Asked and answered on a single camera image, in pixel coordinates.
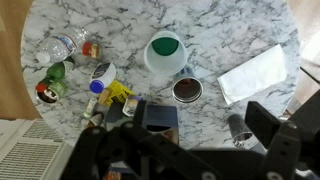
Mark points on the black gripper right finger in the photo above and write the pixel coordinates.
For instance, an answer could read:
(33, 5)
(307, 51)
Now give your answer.
(288, 143)

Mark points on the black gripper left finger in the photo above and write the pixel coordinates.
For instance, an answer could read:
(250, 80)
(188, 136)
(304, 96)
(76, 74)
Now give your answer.
(148, 156)

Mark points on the metallic cup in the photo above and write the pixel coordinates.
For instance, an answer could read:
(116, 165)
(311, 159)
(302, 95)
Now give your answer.
(186, 87)

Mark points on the dark grey cup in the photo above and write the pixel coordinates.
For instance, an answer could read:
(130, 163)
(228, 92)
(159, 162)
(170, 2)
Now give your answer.
(242, 136)

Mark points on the translucent plastic cup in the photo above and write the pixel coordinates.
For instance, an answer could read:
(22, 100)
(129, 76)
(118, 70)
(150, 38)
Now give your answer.
(165, 54)

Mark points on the dark blue box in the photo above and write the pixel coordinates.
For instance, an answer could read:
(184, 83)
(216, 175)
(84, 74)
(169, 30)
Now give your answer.
(161, 119)

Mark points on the small white tube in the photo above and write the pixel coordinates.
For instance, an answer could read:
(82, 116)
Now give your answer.
(90, 107)

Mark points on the yellow packet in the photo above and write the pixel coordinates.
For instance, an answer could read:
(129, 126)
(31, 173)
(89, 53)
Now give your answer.
(118, 93)

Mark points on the white folded napkin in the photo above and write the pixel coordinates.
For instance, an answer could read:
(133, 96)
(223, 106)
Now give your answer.
(253, 76)

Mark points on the white blue-capped bottle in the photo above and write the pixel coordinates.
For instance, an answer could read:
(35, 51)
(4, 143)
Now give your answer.
(102, 76)

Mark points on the open green tin can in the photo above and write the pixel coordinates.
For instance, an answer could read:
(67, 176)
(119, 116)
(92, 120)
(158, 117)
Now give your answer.
(51, 94)

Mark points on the small red-capped sauce bottle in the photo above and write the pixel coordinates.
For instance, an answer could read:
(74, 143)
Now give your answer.
(92, 50)

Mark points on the green glass bottle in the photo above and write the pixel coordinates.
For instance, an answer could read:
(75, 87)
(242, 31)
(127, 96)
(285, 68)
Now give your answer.
(55, 72)

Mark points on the clear water bottle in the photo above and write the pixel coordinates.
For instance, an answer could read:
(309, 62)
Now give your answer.
(61, 44)

